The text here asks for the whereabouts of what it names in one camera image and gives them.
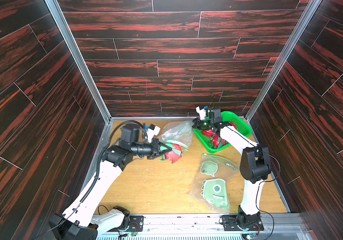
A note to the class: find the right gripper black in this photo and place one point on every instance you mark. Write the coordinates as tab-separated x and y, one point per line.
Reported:
207	124

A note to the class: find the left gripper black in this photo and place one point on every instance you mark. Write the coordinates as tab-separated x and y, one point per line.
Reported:
154	149

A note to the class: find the dragon fruit bag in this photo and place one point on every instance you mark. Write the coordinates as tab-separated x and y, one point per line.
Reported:
175	154

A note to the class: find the zip-top bag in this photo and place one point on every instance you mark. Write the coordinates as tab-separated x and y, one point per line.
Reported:
209	185
178	133

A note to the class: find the dragon fruit pink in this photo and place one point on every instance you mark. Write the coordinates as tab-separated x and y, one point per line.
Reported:
217	142

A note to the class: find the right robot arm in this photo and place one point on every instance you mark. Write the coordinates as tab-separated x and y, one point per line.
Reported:
255	163

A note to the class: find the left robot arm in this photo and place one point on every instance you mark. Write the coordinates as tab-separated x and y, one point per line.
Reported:
78	222

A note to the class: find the green plastic basket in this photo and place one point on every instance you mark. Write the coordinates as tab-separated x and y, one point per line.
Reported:
235	131

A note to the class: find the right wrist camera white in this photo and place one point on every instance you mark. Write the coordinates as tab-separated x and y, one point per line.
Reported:
203	112

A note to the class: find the aluminium front rail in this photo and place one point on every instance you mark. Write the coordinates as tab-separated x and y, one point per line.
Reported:
207	227

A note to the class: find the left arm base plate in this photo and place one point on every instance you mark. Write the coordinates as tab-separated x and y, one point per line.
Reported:
133	224

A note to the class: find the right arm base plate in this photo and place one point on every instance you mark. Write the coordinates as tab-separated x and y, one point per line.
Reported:
242	223

